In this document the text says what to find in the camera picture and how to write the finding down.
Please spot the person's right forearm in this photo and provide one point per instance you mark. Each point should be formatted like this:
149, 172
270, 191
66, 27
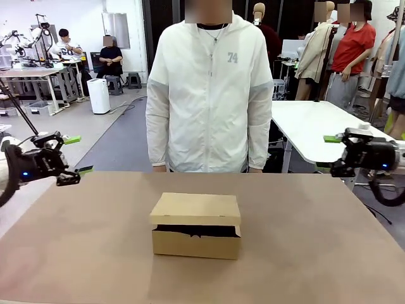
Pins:
158, 142

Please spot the seated man in white shirt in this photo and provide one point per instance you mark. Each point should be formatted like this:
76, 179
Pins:
66, 47

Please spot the figure in red shirt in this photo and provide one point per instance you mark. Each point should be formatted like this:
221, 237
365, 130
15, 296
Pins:
351, 54

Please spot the seated person in black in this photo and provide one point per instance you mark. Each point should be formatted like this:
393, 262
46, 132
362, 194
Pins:
110, 58

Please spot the person in white jacket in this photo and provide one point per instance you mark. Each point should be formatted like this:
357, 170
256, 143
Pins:
209, 95

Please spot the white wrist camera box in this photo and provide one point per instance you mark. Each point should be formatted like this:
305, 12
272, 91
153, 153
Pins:
364, 126

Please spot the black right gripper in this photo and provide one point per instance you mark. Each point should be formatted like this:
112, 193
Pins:
371, 155

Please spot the black tripod leg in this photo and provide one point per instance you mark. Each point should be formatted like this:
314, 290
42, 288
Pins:
17, 106

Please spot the mannequin in dark red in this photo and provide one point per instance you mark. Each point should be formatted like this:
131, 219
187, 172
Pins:
269, 41

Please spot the grey workbench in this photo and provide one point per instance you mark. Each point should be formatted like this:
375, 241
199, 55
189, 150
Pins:
28, 73

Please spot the white air purifier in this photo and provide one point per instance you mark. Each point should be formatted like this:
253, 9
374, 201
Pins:
98, 96

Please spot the mannequin in beige coat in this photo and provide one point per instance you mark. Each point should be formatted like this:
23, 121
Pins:
314, 57

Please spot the grey storage bin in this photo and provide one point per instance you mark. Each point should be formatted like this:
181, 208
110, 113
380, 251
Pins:
38, 109

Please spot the grey stool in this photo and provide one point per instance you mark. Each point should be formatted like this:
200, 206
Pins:
134, 80
114, 85

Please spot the grey monitor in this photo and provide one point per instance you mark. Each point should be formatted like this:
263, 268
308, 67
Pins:
291, 49

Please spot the brown cardboard box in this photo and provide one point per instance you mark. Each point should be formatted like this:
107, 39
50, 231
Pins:
196, 244

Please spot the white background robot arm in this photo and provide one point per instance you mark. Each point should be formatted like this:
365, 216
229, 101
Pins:
41, 35
11, 42

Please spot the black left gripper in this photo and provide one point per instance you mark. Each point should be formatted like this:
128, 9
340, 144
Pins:
41, 163

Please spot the white table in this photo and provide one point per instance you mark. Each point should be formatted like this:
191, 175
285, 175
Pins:
313, 126

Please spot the grey computer case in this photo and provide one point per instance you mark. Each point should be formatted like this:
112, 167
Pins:
279, 89

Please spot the silver wall panel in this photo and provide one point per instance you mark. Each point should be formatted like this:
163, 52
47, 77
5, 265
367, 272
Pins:
116, 27

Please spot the person's left forearm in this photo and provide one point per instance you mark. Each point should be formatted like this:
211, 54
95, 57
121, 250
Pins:
257, 142

